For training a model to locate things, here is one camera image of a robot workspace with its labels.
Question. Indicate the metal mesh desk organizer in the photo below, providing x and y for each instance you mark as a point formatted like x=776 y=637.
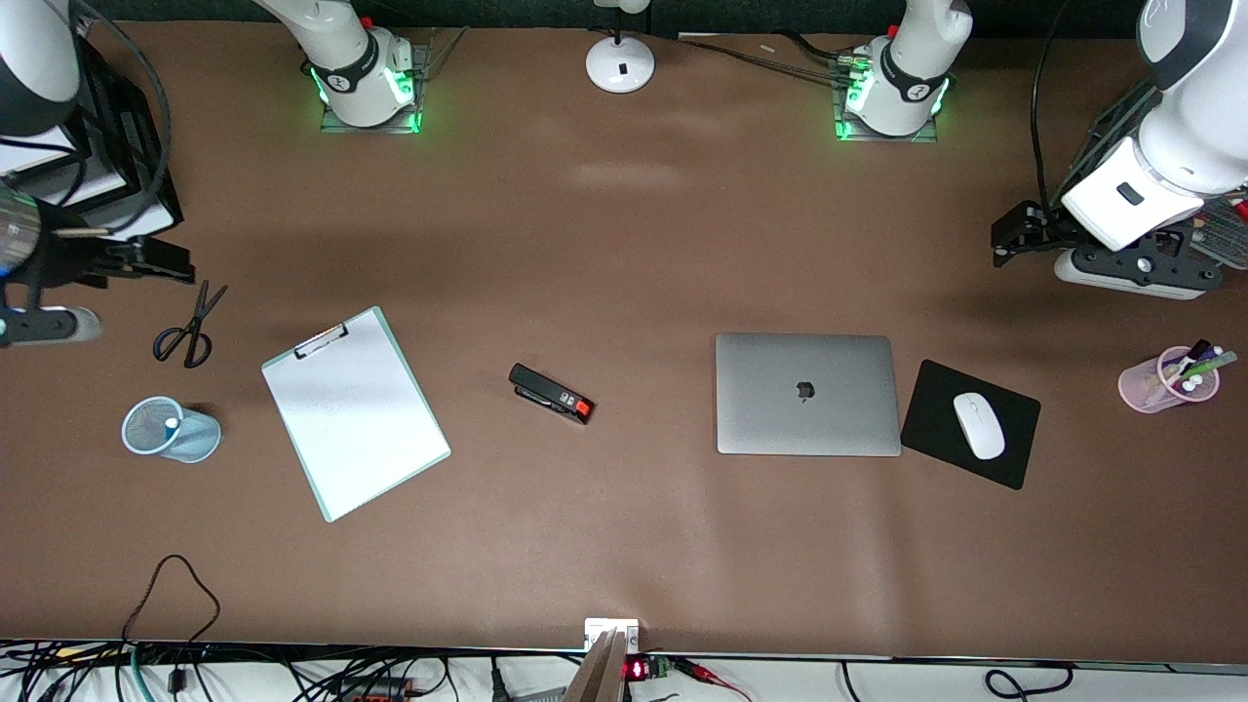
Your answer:
x=1233 y=249

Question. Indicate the black stacked letter tray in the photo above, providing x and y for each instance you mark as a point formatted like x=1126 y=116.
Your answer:
x=127 y=127

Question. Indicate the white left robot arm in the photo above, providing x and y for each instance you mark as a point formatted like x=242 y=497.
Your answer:
x=1199 y=127

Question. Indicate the white computer mouse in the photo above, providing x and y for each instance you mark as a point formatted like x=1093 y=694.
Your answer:
x=979 y=426

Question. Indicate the blue mesh pen cup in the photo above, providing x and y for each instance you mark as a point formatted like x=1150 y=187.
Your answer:
x=195 y=444

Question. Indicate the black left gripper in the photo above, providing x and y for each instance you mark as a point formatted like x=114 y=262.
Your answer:
x=1044 y=228

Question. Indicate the circuit board red display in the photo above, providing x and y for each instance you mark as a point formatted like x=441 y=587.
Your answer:
x=648 y=669

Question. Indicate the mint green clipboard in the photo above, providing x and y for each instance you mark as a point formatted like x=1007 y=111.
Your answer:
x=356 y=419

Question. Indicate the purple marker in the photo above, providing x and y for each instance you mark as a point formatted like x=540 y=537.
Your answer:
x=1212 y=352

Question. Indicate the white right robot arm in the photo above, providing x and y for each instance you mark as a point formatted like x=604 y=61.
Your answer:
x=351 y=68

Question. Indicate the green marker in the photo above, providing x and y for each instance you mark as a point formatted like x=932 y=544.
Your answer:
x=1209 y=367

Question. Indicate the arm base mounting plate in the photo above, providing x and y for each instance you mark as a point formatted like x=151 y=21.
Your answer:
x=390 y=128
x=926 y=136

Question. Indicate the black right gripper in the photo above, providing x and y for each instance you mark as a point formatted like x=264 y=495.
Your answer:
x=70 y=259

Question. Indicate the small white box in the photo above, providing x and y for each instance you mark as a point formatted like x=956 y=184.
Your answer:
x=611 y=626

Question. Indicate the silver laptop computer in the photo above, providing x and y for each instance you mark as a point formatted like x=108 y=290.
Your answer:
x=780 y=419

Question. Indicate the black scissors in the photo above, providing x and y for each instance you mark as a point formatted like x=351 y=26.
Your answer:
x=198 y=322

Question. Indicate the black stapler red tip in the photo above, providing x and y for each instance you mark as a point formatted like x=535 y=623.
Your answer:
x=546 y=392

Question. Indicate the black marker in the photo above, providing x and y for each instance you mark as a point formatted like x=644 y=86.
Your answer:
x=1193 y=356

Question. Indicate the pink translucent pen cup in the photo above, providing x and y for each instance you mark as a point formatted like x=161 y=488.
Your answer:
x=1141 y=385

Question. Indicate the black mouse pad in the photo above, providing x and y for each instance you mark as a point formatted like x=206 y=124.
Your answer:
x=926 y=429

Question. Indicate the white round stand base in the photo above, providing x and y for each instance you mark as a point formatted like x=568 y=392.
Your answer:
x=604 y=63

